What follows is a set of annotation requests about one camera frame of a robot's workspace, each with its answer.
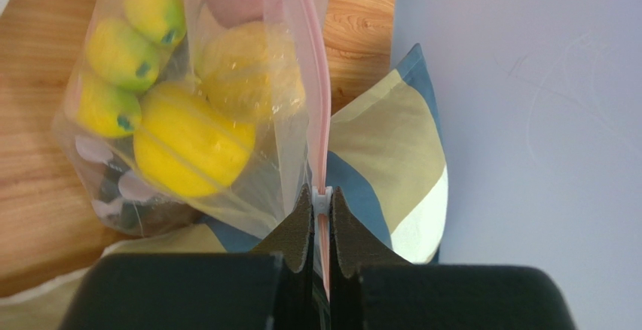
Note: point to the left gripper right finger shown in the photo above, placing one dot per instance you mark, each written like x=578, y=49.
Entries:
x=352, y=246

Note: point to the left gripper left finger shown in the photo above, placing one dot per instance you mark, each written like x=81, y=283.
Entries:
x=291, y=243

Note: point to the yellow fake lemon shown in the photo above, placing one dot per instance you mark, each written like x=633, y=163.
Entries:
x=186, y=147

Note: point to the yellow fake fruit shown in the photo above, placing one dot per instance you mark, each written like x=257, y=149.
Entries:
x=251, y=73

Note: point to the clear zip top bag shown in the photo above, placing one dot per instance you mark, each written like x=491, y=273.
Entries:
x=97, y=120

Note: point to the yellow green fake pepper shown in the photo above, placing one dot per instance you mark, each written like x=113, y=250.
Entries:
x=122, y=56

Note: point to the blue beige checkered pillow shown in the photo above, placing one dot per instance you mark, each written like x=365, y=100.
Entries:
x=386, y=155

